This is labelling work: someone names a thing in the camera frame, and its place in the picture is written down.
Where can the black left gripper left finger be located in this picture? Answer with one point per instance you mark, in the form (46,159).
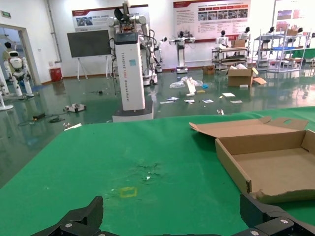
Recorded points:
(91,216)

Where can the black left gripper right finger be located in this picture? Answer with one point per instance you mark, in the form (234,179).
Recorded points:
(256,211)

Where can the open cardboard box torn edge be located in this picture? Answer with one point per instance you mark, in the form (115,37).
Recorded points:
(270,167)

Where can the small white box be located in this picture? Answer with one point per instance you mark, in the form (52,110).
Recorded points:
(243,86)

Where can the large open cardboard box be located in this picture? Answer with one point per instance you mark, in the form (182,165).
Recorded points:
(240,77)

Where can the small cardboard box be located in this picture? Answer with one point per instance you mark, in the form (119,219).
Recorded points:
(208,70)

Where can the closed cardboard box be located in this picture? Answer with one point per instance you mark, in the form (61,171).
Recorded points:
(238,43)

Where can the green tablecloth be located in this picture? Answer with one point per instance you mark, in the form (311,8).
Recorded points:
(98,159)

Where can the clear plastic clip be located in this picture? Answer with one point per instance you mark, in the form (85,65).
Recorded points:
(220,112)

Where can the grey device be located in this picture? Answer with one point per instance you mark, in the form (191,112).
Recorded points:
(75,108)

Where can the white paper sheet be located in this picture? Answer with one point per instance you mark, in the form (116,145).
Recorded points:
(164,102)
(228,94)
(236,101)

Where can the black power strip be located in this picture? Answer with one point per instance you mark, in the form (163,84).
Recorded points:
(39,116)

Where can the blue white booklet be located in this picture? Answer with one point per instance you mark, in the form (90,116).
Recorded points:
(189,101)
(172,99)
(207,100)

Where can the orange cardboard flap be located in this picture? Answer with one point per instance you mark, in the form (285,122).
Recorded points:
(259,80)

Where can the yellow paper strip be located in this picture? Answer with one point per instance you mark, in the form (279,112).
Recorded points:
(200,91)

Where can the small blue object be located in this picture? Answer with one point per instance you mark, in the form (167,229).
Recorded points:
(205,86)

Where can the white upright carton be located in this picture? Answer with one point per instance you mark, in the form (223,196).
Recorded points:
(190,86)

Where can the white tower robot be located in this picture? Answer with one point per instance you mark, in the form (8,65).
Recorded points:
(130,73)

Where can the clear plastic bag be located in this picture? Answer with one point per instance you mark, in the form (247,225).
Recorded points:
(177,84)

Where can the metal cart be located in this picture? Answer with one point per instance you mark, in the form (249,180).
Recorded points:
(229,57)

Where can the green covered table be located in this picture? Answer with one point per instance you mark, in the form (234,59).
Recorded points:
(304,54)

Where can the metal shelving rack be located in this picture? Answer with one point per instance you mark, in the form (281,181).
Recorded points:
(283,49)

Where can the white humanoid robot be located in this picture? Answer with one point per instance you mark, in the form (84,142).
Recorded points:
(17,66)

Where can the black display screen on stand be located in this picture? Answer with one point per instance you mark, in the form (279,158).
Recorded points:
(88,43)

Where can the humanoid torso robot black head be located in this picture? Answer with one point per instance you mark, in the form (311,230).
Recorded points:
(299,30)
(222,39)
(243,35)
(270,30)

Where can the white robot arms outstretched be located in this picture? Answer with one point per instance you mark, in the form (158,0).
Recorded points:
(181,51)

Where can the slim white robot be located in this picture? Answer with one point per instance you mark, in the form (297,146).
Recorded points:
(161,49)

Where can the green exit sign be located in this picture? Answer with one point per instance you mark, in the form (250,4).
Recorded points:
(6,14)

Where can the grey door frame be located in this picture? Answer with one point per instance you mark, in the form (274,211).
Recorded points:
(27,56)

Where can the wide wall poster with photos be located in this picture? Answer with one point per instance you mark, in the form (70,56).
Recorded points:
(211,24)

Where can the white wall pipe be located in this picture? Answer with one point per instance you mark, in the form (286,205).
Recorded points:
(53,24)

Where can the red white wall poster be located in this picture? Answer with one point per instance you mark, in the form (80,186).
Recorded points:
(86,14)

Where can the wall poster red photos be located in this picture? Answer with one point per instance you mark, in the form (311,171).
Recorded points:
(295,12)

